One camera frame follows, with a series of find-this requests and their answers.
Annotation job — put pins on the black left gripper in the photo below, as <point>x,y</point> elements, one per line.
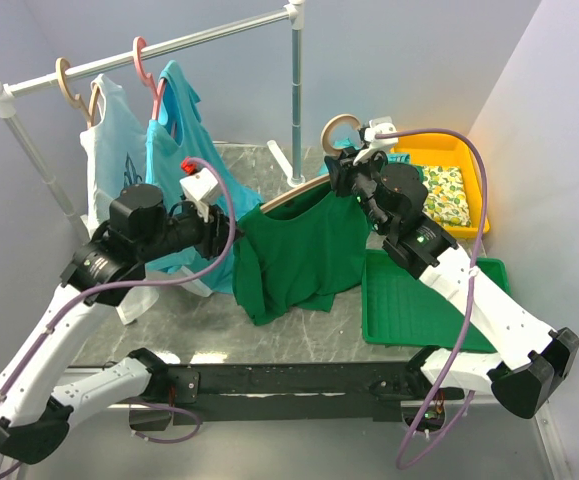
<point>214,234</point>

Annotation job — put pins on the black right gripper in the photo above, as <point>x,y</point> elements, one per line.
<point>341,168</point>

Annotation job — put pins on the beige hanger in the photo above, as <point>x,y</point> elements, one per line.
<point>329,149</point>
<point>76,95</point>

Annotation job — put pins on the green t shirt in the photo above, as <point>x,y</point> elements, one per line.
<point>300,254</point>

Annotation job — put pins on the green plastic tray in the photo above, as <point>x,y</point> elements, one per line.
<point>398,310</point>

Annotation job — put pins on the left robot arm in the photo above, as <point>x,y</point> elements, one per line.
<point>36,412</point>

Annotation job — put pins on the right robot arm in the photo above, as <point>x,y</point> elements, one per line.
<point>531,358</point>

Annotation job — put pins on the folded teal shirt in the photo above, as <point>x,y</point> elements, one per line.
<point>392,157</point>

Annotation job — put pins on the white t shirt blue print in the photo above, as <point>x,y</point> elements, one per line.
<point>116,151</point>

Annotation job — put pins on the light blue t shirt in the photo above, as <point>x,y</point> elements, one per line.
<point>177,134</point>

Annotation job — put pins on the pink plastic hanger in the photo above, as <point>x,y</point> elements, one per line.
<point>157,88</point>

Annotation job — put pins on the lemon print folded cloth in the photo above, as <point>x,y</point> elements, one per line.
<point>446,202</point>

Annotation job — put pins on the yellow plastic bin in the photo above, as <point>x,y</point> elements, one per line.
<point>445,150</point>

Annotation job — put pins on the white metal clothes rack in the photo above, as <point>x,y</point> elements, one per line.
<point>292,11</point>

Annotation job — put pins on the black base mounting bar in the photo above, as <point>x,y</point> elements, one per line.
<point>298,391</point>

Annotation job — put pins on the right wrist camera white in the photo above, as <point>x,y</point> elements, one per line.
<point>378,135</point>

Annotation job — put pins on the aluminium frame rail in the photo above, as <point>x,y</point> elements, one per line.
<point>486,444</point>

